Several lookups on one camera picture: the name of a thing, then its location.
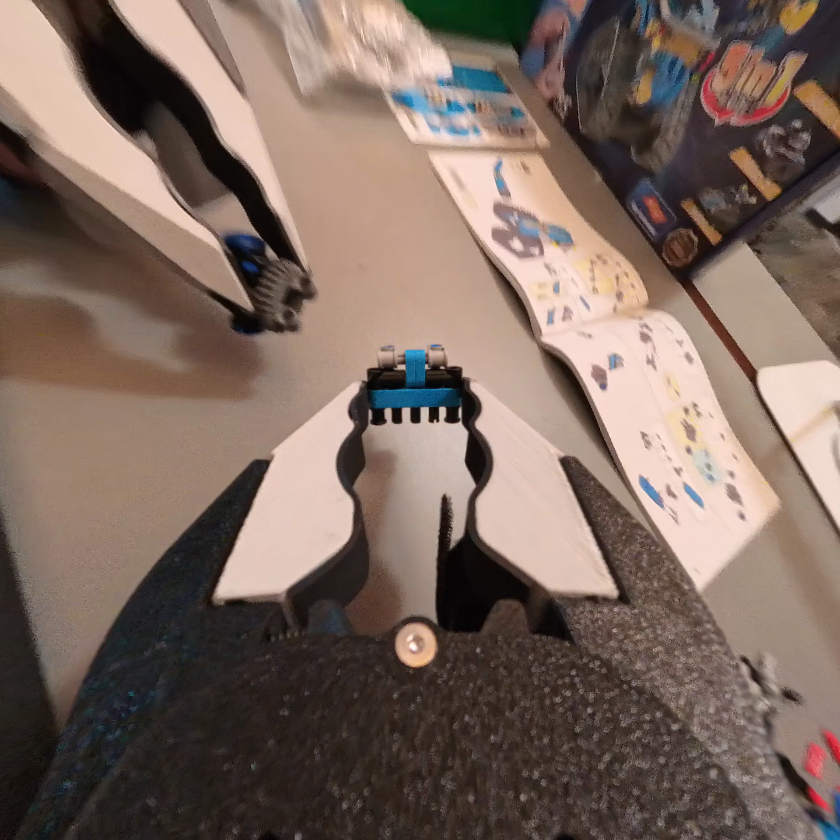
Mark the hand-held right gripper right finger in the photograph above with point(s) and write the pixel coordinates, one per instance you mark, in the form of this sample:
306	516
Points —
544	525

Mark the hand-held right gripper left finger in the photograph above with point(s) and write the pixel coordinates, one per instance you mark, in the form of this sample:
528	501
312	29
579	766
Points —
295	518

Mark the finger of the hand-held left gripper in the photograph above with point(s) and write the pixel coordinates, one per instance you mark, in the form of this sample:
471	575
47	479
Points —
79	131
236	131

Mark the black brick assembly blue wheels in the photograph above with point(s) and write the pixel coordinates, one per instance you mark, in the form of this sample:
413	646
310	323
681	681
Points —
275	295

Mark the blue beam brick assembly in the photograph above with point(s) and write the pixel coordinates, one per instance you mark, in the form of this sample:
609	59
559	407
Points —
413	397

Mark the large clear plastic parts bag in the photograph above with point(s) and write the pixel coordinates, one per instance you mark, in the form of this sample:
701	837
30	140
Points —
367	39

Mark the blue sticker sheet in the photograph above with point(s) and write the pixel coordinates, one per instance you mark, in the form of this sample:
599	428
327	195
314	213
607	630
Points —
459	105

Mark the open instruction booklet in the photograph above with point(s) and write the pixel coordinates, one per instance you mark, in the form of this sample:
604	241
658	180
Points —
590	275

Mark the green plastic box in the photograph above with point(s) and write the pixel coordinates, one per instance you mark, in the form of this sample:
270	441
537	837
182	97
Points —
472	16

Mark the white stand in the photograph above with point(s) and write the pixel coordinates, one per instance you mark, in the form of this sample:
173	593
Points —
807	420

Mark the dark dimpled seat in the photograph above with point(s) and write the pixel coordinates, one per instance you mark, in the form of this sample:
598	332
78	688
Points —
19	656

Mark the pile of small brick parts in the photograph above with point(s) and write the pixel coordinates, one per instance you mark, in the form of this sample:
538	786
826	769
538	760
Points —
817	761

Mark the dark toy box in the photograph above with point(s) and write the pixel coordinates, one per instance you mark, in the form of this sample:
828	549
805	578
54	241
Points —
689	98

